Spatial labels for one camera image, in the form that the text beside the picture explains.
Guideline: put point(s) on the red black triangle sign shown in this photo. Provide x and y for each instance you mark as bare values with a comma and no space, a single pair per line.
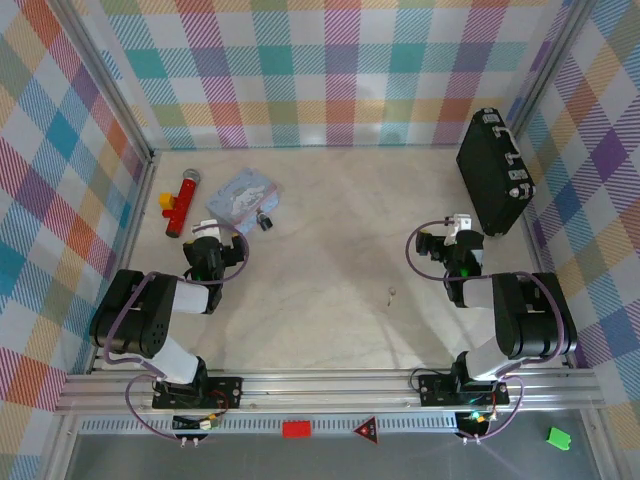
365,430

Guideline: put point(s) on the red cylinder toy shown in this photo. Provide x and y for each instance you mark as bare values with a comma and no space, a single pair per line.
184,202

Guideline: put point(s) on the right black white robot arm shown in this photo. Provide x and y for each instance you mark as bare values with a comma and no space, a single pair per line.
525,320

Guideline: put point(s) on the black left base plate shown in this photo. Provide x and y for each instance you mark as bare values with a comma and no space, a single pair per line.
225,390

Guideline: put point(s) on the green block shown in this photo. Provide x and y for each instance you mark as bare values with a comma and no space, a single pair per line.
558,438

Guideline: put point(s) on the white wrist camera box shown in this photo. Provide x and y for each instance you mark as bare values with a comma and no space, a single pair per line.
207,227
460,224

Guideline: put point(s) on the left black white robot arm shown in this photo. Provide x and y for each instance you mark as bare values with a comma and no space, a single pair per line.
140,320

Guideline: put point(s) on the black briefcase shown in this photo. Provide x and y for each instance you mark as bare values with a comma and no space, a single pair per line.
492,175

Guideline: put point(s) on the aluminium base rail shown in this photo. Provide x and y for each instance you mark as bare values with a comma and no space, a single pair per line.
325,392

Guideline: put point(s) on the aluminium corner post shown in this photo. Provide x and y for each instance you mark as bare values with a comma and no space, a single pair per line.
107,80
555,60

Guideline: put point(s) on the dark grey padlock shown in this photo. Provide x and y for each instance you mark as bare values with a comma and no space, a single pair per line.
264,221

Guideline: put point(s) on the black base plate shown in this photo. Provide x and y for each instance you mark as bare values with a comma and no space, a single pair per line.
435,390
225,390

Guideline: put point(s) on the red rectangular block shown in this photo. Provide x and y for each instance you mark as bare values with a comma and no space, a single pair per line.
296,429

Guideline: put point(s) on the small yellow block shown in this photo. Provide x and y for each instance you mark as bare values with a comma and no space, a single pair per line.
165,200

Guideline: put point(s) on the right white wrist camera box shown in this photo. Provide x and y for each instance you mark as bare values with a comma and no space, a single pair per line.
460,224

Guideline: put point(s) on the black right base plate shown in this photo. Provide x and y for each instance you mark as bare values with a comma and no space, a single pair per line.
435,390

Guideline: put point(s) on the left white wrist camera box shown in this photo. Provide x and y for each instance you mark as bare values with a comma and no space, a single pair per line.
207,227

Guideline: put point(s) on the blue cartoon tin box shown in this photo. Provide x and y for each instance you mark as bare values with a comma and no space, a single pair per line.
240,197

